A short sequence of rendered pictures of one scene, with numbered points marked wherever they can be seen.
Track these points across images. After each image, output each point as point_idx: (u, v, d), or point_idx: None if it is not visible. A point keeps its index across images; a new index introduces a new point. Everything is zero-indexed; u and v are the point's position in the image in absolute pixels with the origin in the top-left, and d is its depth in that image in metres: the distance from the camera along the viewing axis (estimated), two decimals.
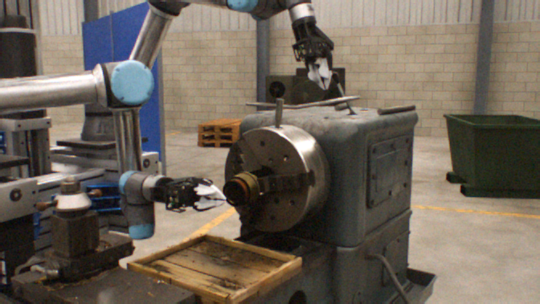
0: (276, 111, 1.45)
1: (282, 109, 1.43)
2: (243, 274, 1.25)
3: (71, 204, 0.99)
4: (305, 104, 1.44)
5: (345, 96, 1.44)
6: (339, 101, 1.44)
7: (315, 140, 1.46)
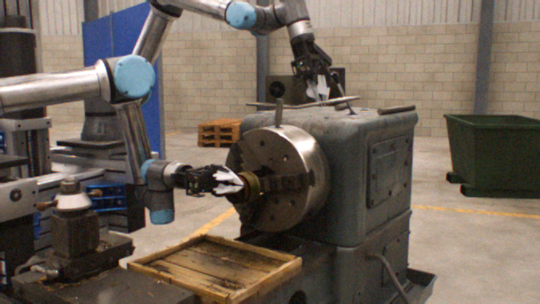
0: (276, 111, 1.45)
1: (282, 109, 1.43)
2: (243, 274, 1.25)
3: (71, 204, 0.99)
4: (305, 104, 1.44)
5: (345, 96, 1.44)
6: (339, 101, 1.44)
7: (315, 140, 1.46)
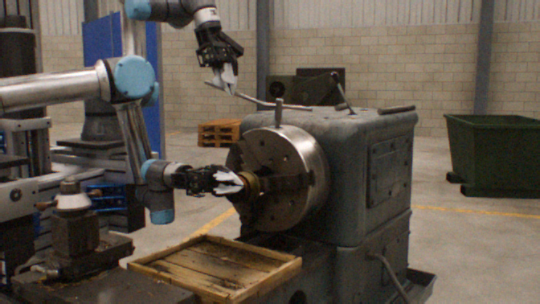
0: (280, 112, 1.43)
1: (276, 108, 1.45)
2: (243, 274, 1.25)
3: (71, 204, 0.99)
4: (253, 99, 1.44)
5: None
6: (222, 90, 1.46)
7: (315, 140, 1.46)
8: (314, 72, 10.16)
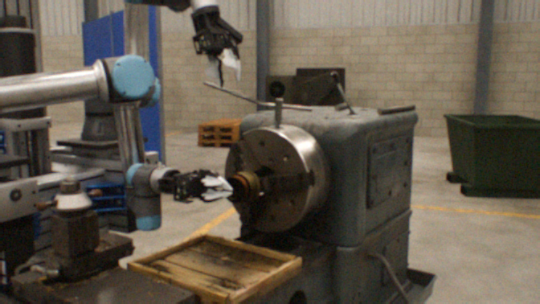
0: (280, 112, 1.43)
1: (276, 108, 1.45)
2: (243, 274, 1.25)
3: (71, 204, 0.99)
4: (253, 99, 1.44)
5: (217, 85, 1.46)
6: (221, 91, 1.46)
7: (315, 140, 1.46)
8: (314, 72, 10.16)
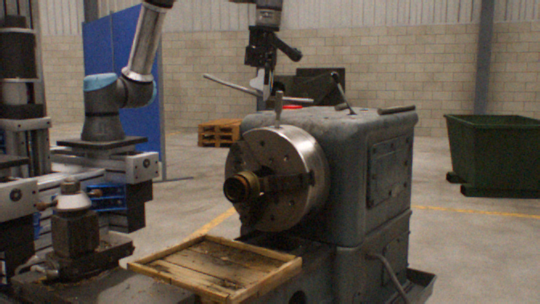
0: (280, 104, 1.43)
1: (276, 100, 1.44)
2: (243, 274, 1.25)
3: (71, 204, 0.99)
4: (253, 92, 1.44)
5: (217, 78, 1.45)
6: (221, 84, 1.45)
7: (315, 140, 1.46)
8: (314, 72, 10.16)
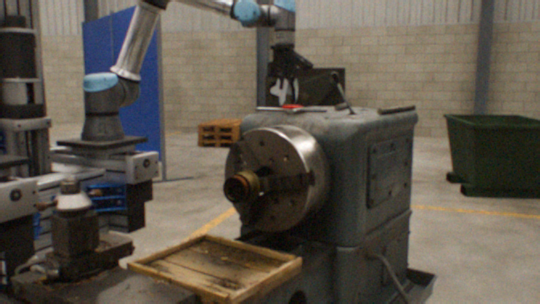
0: (300, 108, 1.70)
1: None
2: (243, 274, 1.25)
3: (71, 204, 0.99)
4: (284, 108, 1.78)
5: (263, 108, 1.86)
6: (263, 108, 1.84)
7: (315, 140, 1.46)
8: (314, 72, 10.16)
